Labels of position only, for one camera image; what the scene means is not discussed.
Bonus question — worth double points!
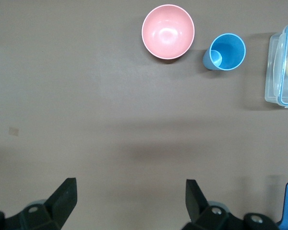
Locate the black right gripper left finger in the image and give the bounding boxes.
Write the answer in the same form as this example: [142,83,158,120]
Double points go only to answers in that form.
[0,177,77,230]

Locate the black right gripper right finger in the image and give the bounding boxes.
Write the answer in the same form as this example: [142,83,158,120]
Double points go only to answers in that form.
[183,179,281,230]

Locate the pink bowl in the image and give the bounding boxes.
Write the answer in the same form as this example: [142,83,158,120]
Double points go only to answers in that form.
[141,4,195,60]

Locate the clear container with blue-rimmed lid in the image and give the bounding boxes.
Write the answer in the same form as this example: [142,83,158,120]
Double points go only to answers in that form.
[264,21,288,110]

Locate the blue plastic cup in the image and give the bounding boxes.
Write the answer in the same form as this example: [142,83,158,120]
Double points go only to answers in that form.
[202,33,247,71]

